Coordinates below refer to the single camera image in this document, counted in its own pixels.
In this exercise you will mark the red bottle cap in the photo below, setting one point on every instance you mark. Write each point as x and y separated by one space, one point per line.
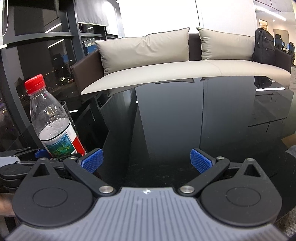
34 84

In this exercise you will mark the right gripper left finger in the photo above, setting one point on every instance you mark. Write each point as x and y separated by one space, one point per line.
44 199

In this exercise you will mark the black backpack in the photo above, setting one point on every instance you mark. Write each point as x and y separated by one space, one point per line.
264 50

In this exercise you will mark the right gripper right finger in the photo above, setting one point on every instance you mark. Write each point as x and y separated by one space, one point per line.
236 194

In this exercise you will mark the right beige cushion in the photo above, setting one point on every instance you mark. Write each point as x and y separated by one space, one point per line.
225 46

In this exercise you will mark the left beige cushion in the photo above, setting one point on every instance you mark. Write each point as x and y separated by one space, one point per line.
157 48

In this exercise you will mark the clear glass mug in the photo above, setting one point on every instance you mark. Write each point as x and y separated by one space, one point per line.
64 105

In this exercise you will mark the clear plastic water bottle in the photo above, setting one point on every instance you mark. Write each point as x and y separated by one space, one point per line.
52 125

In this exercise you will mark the beige cushion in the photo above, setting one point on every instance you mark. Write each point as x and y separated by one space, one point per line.
157 48
225 46

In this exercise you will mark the beige brown sofa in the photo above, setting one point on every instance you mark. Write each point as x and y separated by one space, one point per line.
89 73

